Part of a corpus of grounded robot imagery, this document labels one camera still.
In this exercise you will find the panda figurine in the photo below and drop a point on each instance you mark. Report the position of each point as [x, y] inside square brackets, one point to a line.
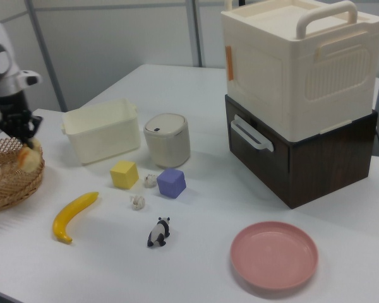
[158, 233]

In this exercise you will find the small white animal figurine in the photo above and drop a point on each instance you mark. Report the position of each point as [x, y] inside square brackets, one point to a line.
[150, 180]
[137, 202]

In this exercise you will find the wide grey metal frame post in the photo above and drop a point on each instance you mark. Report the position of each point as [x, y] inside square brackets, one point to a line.
[198, 31]

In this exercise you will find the thin grey metal frame post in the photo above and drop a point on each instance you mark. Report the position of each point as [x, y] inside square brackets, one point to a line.
[47, 57]

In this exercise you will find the cream open plastic bin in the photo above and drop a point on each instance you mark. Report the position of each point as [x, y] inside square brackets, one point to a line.
[104, 135]

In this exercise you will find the purple cube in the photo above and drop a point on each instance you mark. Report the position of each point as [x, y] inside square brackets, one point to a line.
[171, 183]

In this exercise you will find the woven wicker basket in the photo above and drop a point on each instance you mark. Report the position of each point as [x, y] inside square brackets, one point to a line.
[12, 186]

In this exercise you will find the toy bread with orange stripes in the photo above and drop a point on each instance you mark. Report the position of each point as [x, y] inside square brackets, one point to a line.
[30, 159]

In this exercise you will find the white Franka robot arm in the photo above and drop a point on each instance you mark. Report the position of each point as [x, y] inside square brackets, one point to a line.
[3, 69]

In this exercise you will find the yellow toy banana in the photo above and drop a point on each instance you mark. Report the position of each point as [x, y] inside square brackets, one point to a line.
[71, 214]

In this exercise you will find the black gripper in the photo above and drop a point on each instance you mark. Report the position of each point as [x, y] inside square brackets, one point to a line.
[12, 105]

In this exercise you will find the small beige lidded trash can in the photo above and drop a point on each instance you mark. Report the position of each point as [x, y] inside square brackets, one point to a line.
[167, 142]

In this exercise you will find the dark wood drawer cabinet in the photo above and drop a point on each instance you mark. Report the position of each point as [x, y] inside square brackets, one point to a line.
[303, 170]

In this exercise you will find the yellow cube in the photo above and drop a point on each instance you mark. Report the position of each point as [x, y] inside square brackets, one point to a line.
[123, 174]

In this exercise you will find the pink plastic plate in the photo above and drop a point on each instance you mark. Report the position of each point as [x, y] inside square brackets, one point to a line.
[274, 259]

